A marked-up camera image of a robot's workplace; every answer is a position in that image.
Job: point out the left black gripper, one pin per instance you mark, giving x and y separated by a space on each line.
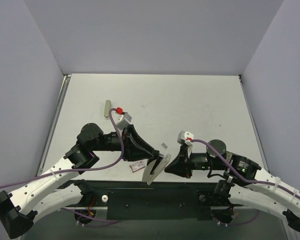
127 143

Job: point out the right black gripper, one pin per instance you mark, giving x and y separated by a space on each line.
185 161

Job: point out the grey black stapler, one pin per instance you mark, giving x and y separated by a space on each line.
154 168

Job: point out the beige stapler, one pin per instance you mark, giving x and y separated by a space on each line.
107 107

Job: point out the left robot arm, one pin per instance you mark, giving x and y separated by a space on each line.
94 150

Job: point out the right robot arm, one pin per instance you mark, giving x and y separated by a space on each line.
243 182

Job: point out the red staple box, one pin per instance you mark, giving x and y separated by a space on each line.
136 166

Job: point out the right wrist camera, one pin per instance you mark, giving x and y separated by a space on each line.
185 138

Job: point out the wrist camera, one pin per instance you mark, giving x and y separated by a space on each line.
185 138
124 118

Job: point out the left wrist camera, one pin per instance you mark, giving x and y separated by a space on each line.
124 118

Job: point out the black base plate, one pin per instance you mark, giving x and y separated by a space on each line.
114 201

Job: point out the aluminium frame rail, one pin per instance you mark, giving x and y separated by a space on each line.
60 100

